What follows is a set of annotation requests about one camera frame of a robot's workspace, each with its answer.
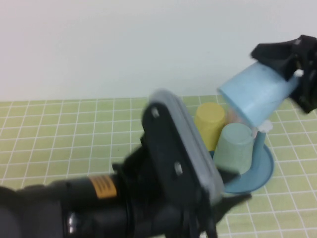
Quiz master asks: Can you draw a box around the mint green plastic cup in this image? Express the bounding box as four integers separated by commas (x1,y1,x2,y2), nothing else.
212,123,255,176

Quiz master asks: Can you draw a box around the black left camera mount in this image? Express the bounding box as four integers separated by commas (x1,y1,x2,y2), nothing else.
140,101,211,206

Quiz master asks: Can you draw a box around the pink plastic cup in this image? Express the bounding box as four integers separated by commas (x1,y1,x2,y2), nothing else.
226,109,260,138

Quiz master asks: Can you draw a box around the blue cup stand with pegs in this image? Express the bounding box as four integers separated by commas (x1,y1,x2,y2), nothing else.
208,120,275,194

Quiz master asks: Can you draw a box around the light blue plastic cup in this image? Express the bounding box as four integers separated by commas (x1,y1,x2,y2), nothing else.
217,61,302,127

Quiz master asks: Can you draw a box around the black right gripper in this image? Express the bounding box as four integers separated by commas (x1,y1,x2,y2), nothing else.
250,34,317,115

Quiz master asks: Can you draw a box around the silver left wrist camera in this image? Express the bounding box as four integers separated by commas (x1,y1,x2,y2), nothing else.
150,88,223,206

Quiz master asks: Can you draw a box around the yellow plastic cup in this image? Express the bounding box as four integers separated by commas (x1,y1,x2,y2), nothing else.
194,102,226,151

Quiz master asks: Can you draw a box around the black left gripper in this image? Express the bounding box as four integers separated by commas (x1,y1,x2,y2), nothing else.
111,138,253,238

